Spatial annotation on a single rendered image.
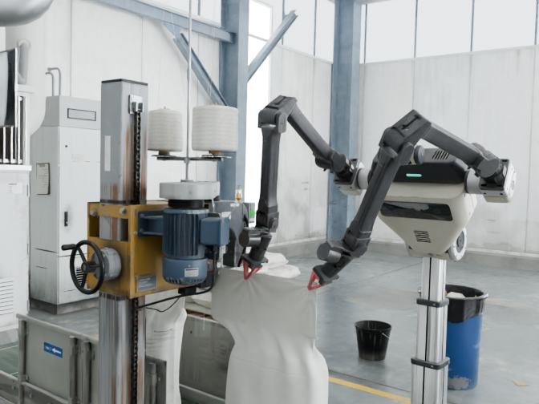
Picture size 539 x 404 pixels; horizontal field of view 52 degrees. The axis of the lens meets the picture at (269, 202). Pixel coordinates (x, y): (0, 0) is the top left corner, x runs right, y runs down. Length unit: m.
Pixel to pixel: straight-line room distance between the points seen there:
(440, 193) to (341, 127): 8.75
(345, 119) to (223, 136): 8.94
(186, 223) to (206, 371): 1.17
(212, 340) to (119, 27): 5.05
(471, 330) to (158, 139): 2.72
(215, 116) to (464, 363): 2.80
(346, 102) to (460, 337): 7.35
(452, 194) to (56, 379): 1.92
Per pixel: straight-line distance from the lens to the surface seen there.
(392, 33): 10.96
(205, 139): 1.92
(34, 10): 4.42
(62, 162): 5.82
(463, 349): 4.13
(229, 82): 8.28
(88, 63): 6.82
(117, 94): 1.96
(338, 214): 10.82
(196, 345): 2.84
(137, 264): 1.94
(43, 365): 2.91
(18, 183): 4.79
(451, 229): 2.22
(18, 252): 4.83
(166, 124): 2.11
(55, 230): 5.86
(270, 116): 1.94
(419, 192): 2.17
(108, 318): 2.04
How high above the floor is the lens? 1.46
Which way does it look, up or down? 3 degrees down
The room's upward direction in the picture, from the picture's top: 1 degrees clockwise
